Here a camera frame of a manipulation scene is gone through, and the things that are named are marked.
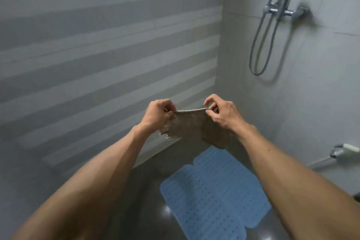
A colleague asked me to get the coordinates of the person's left forearm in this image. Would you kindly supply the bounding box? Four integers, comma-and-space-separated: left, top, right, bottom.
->
11, 124, 161, 240

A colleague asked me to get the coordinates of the white chrome hand sprayer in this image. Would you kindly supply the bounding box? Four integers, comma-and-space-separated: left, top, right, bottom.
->
329, 143, 360, 160

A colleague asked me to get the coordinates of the grey shower hose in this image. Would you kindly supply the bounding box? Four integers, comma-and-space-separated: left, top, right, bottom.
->
249, 0, 290, 76

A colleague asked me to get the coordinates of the person's left hand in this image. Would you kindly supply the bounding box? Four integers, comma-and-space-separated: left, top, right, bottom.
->
140, 99, 178, 136

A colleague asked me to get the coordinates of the chrome sprayer hose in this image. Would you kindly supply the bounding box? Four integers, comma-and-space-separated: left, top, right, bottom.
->
307, 157, 337, 171

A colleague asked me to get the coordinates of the person's right hand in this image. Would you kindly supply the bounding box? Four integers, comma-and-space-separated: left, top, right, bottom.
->
203, 94, 251, 138

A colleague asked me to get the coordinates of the grey-brown cleaning cloth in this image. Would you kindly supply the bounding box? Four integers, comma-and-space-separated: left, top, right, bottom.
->
159, 108, 243, 150

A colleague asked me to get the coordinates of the blue perforated shower mat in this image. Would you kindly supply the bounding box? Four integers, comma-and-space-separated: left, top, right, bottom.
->
159, 146, 272, 240

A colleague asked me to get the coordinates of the person's right forearm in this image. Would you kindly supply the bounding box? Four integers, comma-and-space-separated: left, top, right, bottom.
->
237, 124, 360, 240

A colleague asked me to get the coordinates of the chrome shower mixer valve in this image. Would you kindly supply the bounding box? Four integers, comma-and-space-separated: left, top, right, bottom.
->
263, 0, 310, 21

